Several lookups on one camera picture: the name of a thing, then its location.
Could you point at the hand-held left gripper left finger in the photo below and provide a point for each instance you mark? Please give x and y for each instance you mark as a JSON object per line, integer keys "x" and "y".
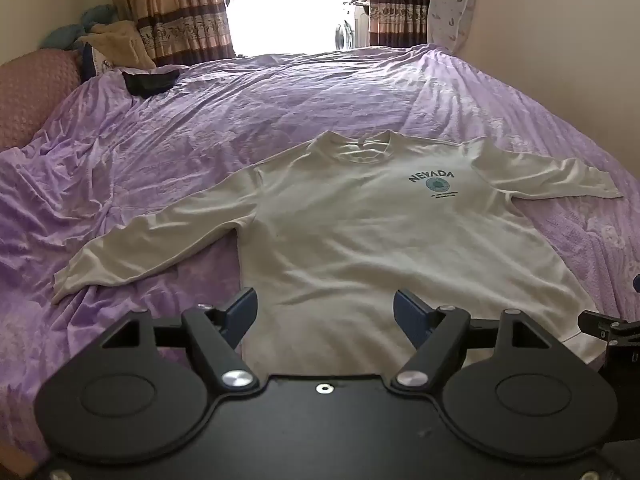
{"x": 243, "y": 306}

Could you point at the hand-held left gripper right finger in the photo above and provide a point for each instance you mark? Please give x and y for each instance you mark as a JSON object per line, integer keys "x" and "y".
{"x": 406, "y": 310}

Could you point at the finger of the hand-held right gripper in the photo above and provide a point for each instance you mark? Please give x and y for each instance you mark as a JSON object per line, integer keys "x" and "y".
{"x": 597, "y": 322}

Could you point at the white long-sleeve shirt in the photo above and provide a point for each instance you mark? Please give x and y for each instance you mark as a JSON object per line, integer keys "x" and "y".
{"x": 350, "y": 240}

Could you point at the purple bed sheet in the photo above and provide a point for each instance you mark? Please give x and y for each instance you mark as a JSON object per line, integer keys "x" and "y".
{"x": 165, "y": 150}

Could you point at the black cloth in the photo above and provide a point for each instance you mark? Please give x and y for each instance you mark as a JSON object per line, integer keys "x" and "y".
{"x": 147, "y": 81}

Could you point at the white washing machine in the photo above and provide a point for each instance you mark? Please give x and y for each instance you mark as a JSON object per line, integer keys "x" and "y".
{"x": 350, "y": 27}

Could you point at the beige fleece blanket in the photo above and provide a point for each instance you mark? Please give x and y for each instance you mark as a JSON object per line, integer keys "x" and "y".
{"x": 122, "y": 42}

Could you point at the brown patterned curtain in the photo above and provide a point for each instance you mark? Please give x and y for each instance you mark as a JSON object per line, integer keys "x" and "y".
{"x": 400, "y": 5}
{"x": 180, "y": 15}

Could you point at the white patterned pillow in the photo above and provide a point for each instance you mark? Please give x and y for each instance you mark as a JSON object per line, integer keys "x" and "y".
{"x": 450, "y": 10}

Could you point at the pink knitted pillow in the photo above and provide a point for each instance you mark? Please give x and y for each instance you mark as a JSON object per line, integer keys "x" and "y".
{"x": 30, "y": 90}

